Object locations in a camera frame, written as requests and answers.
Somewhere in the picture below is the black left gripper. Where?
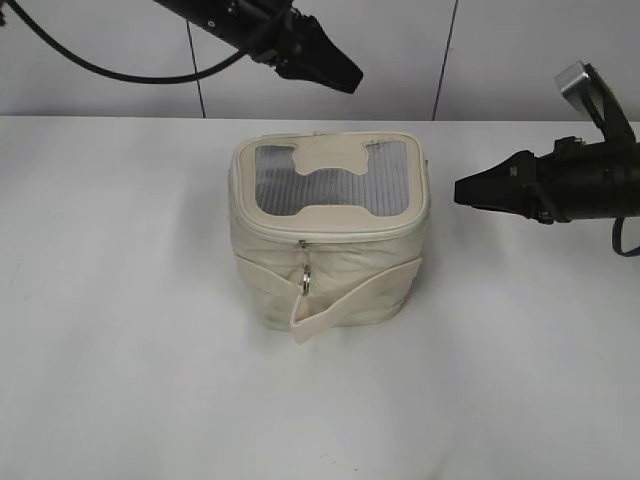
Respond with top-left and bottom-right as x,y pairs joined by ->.
199,1 -> 363,94

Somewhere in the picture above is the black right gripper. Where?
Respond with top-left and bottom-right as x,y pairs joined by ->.
454,137 -> 639,224

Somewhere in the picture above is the cream zippered bag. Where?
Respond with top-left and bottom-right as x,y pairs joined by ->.
228,131 -> 431,343

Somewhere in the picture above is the metal zipper pull ring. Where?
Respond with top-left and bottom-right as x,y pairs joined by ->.
298,239 -> 315,297

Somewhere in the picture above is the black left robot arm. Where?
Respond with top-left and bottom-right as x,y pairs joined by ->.
160,0 -> 364,94

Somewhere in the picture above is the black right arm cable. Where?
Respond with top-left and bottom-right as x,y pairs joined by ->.
610,214 -> 640,259

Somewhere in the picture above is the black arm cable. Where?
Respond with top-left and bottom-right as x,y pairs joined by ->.
0,0 -> 251,85
610,214 -> 640,259

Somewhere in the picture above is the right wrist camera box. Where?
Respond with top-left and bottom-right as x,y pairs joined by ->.
555,61 -> 637,143

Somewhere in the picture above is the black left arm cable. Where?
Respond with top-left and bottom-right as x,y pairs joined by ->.
0,0 -> 251,85

